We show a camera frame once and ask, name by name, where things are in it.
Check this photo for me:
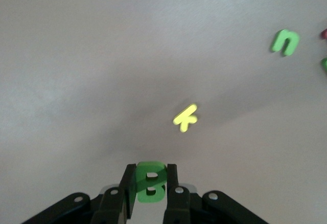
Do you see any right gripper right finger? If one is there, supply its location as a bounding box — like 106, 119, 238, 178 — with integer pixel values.
163, 163, 192, 224

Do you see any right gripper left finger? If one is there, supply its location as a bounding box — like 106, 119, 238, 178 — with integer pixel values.
91, 164, 137, 224

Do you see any green letter B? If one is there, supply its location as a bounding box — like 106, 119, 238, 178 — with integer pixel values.
135, 161, 168, 204

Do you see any green letter n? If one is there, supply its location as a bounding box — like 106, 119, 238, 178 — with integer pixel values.
270, 29, 300, 57

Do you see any yellow letter k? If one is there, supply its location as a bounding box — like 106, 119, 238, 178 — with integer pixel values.
173, 103, 199, 133

